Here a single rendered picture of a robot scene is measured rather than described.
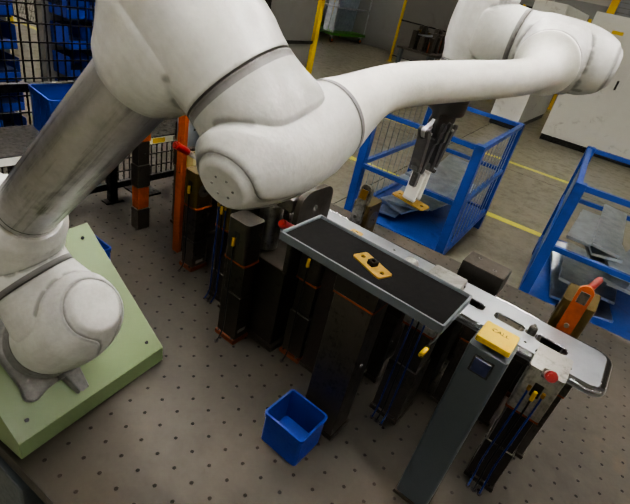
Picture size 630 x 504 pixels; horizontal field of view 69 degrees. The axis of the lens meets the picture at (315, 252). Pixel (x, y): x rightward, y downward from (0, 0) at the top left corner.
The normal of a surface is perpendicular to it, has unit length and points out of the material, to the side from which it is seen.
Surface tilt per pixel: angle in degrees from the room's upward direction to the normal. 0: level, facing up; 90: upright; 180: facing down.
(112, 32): 93
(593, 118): 90
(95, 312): 48
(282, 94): 55
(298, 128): 43
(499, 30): 83
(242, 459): 0
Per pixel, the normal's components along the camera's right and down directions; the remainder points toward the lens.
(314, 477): 0.20, -0.84
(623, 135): -0.53, 0.34
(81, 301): 0.81, -0.23
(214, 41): 0.16, 0.29
